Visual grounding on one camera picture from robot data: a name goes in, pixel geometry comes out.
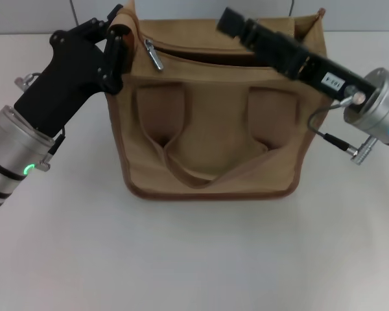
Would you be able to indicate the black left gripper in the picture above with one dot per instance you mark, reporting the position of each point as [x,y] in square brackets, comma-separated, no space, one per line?
[65,71]

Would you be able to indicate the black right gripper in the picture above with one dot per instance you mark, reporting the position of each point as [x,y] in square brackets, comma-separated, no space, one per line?
[330,77]

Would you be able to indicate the silver metal zipper pull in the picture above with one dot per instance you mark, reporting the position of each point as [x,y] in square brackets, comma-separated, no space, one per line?
[154,55]

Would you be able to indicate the khaki canvas food bag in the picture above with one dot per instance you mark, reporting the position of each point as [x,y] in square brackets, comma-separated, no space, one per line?
[214,129]

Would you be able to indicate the silver metal fitting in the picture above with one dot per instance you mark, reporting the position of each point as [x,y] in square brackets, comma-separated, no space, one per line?
[26,80]

